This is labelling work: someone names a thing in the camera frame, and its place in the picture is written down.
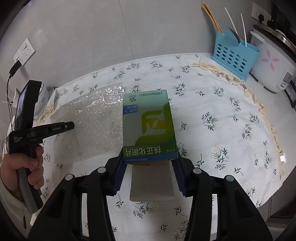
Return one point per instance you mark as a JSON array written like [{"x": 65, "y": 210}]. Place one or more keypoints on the blue plastic utensil holder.
[{"x": 237, "y": 57}]

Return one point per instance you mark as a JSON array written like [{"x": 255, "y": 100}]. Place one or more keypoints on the white wall socket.
[{"x": 259, "y": 13}]

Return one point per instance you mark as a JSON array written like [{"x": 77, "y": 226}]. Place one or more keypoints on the clear bubble wrap sheet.
[{"x": 98, "y": 125}]

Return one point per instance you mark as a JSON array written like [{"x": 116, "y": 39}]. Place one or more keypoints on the wooden chopsticks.
[{"x": 212, "y": 17}]

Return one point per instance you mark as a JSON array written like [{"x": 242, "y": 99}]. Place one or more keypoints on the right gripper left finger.
[{"x": 115, "y": 171}]

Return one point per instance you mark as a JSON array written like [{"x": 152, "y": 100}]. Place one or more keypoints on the person's left hand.
[{"x": 11, "y": 163}]

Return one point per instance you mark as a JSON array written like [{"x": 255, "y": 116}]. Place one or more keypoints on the white rice cooker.
[{"x": 275, "y": 65}]

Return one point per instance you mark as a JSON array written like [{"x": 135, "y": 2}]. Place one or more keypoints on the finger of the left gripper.
[{"x": 45, "y": 131}]

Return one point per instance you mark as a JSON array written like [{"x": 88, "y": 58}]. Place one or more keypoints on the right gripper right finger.
[{"x": 184, "y": 171}]

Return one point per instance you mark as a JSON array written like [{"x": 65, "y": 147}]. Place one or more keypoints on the white floral tablecloth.
[{"x": 219, "y": 123}]

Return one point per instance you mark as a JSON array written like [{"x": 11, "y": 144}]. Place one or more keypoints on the blue rimmed plate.
[{"x": 44, "y": 96}]

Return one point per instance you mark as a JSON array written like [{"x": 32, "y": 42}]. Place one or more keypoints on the white straw utensil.
[
  {"x": 244, "y": 30},
  {"x": 233, "y": 29}
]

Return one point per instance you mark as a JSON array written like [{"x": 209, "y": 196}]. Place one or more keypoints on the green white medicine box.
[{"x": 149, "y": 143}]

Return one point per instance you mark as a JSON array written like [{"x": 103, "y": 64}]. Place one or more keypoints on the white wall outlet left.
[{"x": 25, "y": 52}]

